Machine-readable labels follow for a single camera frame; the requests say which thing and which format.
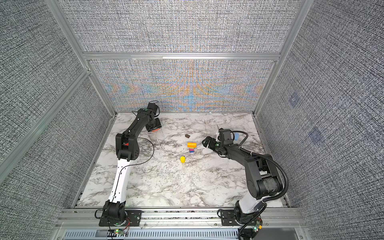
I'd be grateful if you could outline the yellow orange supermarket block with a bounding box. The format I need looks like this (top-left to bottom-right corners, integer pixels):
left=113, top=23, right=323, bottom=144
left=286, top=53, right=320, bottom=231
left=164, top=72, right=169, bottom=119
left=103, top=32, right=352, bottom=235
left=187, top=143, right=197, bottom=148

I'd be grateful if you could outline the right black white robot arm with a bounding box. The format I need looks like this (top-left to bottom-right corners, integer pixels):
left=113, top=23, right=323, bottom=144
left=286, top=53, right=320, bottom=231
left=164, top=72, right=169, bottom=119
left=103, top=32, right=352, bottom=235
left=202, top=137, right=289, bottom=225

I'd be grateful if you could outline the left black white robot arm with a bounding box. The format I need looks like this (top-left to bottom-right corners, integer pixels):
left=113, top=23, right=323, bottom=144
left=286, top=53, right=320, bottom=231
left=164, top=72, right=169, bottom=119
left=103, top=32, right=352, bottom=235
left=99, top=103, right=162, bottom=227

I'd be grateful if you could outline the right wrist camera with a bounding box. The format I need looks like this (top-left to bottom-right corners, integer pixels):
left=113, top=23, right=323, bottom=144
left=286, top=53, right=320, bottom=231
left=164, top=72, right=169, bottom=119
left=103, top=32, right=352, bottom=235
left=218, top=129, right=234, bottom=146

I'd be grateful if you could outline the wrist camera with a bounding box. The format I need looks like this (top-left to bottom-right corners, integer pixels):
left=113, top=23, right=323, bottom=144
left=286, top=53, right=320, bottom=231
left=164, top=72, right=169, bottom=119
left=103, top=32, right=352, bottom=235
left=147, top=100, right=161, bottom=118
left=218, top=129, right=234, bottom=146

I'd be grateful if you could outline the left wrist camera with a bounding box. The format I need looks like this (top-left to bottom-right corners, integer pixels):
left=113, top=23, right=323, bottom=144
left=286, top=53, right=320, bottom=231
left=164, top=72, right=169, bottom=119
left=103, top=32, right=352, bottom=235
left=147, top=100, right=161, bottom=118

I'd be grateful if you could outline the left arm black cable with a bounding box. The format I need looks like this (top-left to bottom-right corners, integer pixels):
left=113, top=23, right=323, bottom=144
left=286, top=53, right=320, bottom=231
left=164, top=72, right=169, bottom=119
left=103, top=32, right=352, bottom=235
left=94, top=137, right=156, bottom=220

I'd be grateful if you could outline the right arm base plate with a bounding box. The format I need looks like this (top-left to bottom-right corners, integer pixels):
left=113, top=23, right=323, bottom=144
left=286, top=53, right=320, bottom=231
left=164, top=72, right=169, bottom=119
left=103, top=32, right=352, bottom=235
left=217, top=209, right=263, bottom=226

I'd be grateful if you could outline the aluminium enclosure frame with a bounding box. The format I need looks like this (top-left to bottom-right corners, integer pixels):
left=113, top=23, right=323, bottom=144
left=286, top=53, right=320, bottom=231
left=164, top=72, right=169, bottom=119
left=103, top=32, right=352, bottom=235
left=0, top=0, right=316, bottom=184

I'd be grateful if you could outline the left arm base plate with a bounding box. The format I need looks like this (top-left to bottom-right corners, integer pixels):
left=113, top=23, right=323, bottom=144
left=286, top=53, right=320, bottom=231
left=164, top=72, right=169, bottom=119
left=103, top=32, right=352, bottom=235
left=98, top=210, right=143, bottom=227

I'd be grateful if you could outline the aluminium front rail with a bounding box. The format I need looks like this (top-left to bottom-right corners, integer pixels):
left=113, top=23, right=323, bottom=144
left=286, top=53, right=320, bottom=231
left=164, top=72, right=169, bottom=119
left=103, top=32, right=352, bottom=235
left=51, top=207, right=311, bottom=240

